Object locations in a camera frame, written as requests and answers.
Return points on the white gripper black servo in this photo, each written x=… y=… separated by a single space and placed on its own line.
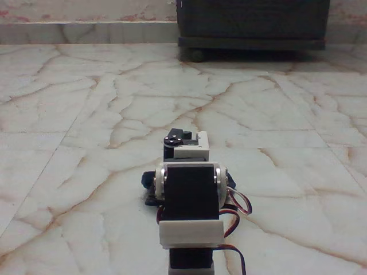
x=191 y=149

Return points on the dark blue cloth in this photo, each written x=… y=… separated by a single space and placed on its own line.
x=148 y=180

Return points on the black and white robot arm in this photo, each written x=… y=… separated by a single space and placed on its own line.
x=189 y=186

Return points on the black caster wheel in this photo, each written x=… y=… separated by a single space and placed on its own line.
x=195 y=55

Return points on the dark wooden cabinet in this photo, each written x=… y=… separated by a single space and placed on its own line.
x=252 y=23

